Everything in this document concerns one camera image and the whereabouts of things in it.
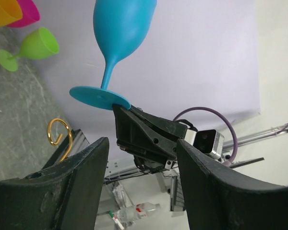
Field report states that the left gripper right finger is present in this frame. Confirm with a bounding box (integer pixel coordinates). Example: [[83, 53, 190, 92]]
[[177, 139, 288, 230]]

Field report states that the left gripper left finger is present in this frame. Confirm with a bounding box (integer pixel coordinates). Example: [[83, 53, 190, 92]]
[[0, 137, 109, 230]]

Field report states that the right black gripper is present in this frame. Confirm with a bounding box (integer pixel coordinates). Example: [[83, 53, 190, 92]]
[[112, 104, 187, 174]]

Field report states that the blue plastic wine glass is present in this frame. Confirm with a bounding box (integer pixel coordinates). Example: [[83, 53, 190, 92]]
[[69, 0, 157, 110]]

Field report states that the green plastic wine glass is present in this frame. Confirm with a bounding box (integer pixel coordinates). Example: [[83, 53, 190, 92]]
[[0, 27, 60, 72]]

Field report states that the magenta plastic wine glass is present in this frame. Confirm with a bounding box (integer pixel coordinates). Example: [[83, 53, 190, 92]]
[[6, 0, 40, 28]]

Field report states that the orange plastic wine glass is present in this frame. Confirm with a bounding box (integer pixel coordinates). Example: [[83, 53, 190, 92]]
[[0, 0, 23, 27]]

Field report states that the clear plastic bottle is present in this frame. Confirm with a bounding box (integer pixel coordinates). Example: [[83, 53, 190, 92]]
[[107, 202, 161, 229]]

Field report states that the aluminium rail frame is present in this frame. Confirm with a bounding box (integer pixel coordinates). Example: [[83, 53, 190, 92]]
[[42, 122, 288, 213]]

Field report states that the gold wire wine glass rack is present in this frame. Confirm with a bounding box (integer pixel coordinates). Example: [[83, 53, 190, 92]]
[[47, 118, 73, 162]]

